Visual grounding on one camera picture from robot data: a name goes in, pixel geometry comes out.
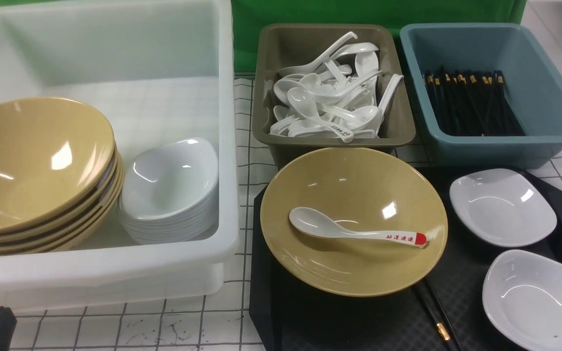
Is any white soup spoon red tip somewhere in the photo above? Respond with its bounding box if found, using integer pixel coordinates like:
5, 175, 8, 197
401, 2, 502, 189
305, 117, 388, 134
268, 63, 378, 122
288, 207, 438, 248

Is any tan noodle bowl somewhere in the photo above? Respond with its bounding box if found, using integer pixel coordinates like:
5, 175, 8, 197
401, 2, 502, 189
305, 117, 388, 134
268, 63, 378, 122
260, 148, 448, 297

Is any black chopstick gold band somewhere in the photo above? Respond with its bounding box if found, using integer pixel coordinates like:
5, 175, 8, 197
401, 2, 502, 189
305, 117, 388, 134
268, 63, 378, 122
413, 277, 463, 351

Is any white square side dish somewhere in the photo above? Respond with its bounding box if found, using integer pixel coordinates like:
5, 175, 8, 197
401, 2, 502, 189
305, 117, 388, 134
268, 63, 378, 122
449, 168, 558, 248
482, 250, 562, 351

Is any stack of tan bowls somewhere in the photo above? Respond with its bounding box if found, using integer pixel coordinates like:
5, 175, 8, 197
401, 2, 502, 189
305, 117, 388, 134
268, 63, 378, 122
0, 97, 124, 257

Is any stack of white dishes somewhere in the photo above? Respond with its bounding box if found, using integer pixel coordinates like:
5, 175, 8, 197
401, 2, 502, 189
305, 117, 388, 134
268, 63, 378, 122
118, 137, 219, 245

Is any black plastic serving tray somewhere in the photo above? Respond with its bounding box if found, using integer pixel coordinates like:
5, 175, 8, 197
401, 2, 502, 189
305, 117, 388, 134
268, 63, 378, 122
249, 166, 562, 351

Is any large white plastic tub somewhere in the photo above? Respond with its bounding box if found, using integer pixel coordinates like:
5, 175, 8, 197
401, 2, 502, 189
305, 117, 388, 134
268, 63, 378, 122
0, 0, 239, 315

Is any olive plastic spoon bin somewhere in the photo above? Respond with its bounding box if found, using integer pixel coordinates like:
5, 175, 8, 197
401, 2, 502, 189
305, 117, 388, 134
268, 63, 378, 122
251, 23, 416, 168

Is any green backdrop cloth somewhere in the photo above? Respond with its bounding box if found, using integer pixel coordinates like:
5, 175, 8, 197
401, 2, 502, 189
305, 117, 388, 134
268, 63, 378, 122
231, 0, 525, 63

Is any pile of white soup spoons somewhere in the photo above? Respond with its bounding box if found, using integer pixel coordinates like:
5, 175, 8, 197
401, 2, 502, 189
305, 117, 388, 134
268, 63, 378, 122
268, 31, 403, 143

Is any bundle of black chopsticks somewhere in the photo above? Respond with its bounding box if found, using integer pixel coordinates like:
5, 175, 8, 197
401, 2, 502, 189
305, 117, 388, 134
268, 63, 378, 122
423, 67, 525, 137

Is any blue plastic chopstick bin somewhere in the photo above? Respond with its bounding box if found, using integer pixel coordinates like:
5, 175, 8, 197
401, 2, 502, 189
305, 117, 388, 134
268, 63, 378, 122
400, 23, 562, 168

